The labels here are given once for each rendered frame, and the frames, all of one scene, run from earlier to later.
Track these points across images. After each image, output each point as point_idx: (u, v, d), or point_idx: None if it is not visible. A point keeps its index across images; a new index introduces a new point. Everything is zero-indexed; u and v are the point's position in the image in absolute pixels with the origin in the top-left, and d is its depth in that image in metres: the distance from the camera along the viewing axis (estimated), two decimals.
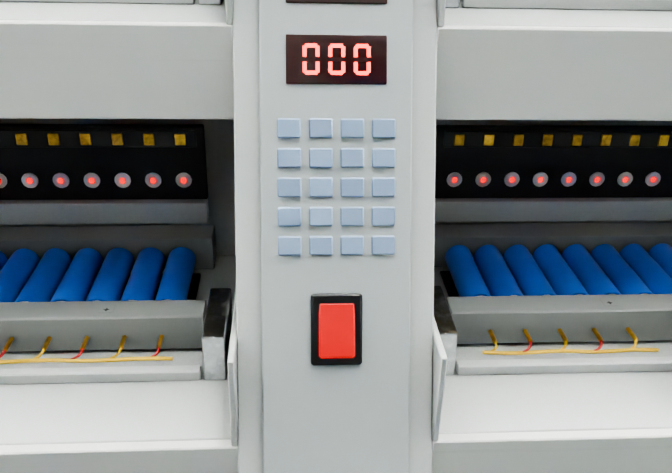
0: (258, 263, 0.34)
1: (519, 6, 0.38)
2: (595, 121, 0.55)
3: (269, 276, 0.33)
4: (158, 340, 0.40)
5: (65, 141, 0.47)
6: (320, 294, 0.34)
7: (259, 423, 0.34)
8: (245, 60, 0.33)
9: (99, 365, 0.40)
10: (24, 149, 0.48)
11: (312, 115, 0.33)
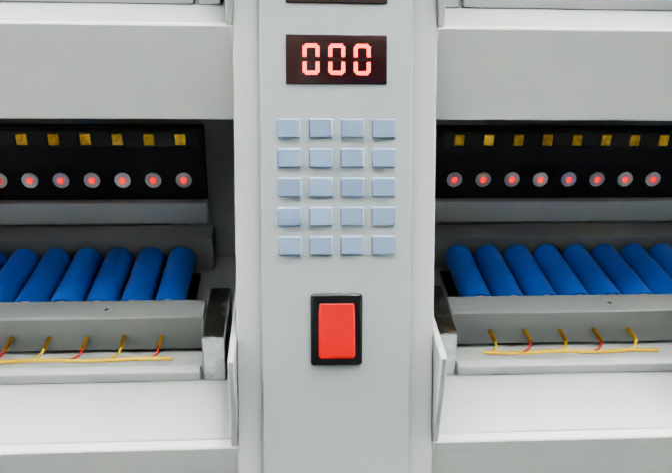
0: (258, 263, 0.34)
1: (519, 6, 0.38)
2: (595, 121, 0.55)
3: (269, 276, 0.33)
4: (158, 340, 0.40)
5: (65, 141, 0.47)
6: (320, 294, 0.34)
7: (259, 423, 0.34)
8: (245, 60, 0.33)
9: (99, 365, 0.40)
10: (24, 149, 0.48)
11: (312, 115, 0.33)
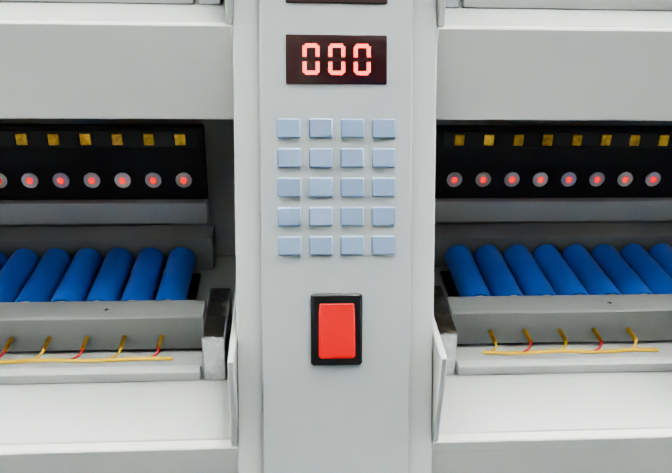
0: (258, 263, 0.34)
1: (519, 6, 0.38)
2: (595, 121, 0.55)
3: (269, 276, 0.33)
4: (158, 340, 0.40)
5: (65, 141, 0.47)
6: (320, 294, 0.34)
7: (259, 423, 0.34)
8: (245, 60, 0.33)
9: (99, 365, 0.40)
10: (24, 149, 0.48)
11: (312, 115, 0.33)
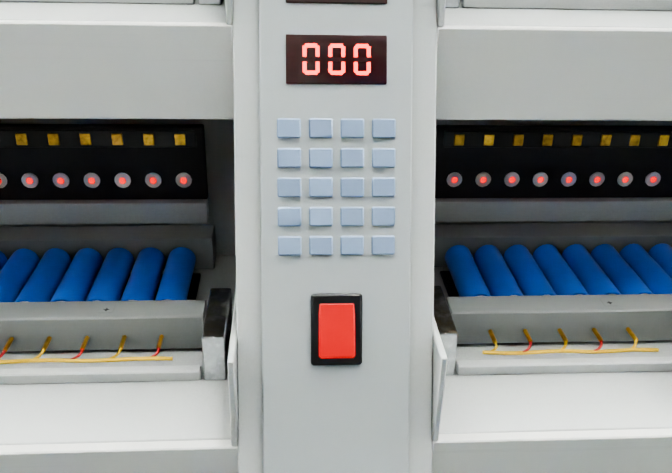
0: (258, 263, 0.34)
1: (519, 6, 0.38)
2: (595, 121, 0.55)
3: (269, 276, 0.33)
4: (158, 340, 0.40)
5: (65, 141, 0.47)
6: (320, 294, 0.34)
7: (259, 423, 0.34)
8: (245, 60, 0.33)
9: (99, 365, 0.40)
10: (24, 149, 0.48)
11: (312, 115, 0.33)
